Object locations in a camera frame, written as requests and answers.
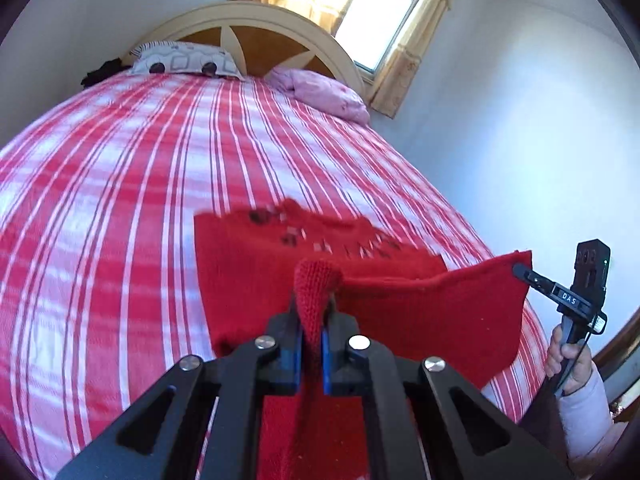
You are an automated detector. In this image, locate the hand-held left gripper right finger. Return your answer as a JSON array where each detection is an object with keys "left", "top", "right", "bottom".
[{"left": 321, "top": 310, "right": 571, "bottom": 480}]

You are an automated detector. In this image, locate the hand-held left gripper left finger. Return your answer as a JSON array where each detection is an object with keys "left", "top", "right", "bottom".
[{"left": 55, "top": 310, "right": 303, "bottom": 480}]

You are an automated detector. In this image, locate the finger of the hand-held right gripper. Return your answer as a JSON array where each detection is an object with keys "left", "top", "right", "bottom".
[{"left": 512, "top": 263, "right": 557, "bottom": 302}]

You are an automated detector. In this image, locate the red knitted sweater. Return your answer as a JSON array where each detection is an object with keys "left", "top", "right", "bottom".
[{"left": 194, "top": 199, "right": 533, "bottom": 480}]

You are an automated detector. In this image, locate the person's right forearm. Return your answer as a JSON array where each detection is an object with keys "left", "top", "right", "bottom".
[{"left": 556, "top": 360, "right": 617, "bottom": 461}]

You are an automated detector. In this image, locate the person's right hand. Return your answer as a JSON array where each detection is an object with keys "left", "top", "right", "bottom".
[{"left": 545, "top": 324, "right": 595, "bottom": 397}]

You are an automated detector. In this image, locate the brown wooden furniture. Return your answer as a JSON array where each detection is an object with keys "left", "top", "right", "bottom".
[{"left": 594, "top": 305, "right": 640, "bottom": 426}]

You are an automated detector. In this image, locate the person's dark clothing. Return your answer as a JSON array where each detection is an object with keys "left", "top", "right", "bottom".
[{"left": 517, "top": 375, "right": 568, "bottom": 461}]

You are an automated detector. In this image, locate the bed with red plaid sheet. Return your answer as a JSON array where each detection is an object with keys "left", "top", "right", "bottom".
[{"left": 0, "top": 72, "right": 551, "bottom": 480}]

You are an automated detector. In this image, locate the narrow yellow curtain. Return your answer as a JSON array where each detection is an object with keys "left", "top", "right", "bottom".
[{"left": 369, "top": 0, "right": 467, "bottom": 120}]

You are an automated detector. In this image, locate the pink pillow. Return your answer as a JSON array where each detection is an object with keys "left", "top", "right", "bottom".
[{"left": 264, "top": 66, "right": 372, "bottom": 126}]

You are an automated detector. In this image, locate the white patterned pillow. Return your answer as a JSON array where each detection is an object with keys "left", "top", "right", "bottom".
[{"left": 127, "top": 41, "right": 246, "bottom": 81}]

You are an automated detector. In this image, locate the dark cloth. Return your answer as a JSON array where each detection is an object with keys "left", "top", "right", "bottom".
[{"left": 80, "top": 57, "right": 123, "bottom": 88}]

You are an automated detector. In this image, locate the cream and wood headboard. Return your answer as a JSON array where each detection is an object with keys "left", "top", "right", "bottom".
[{"left": 135, "top": 1, "right": 366, "bottom": 98}]

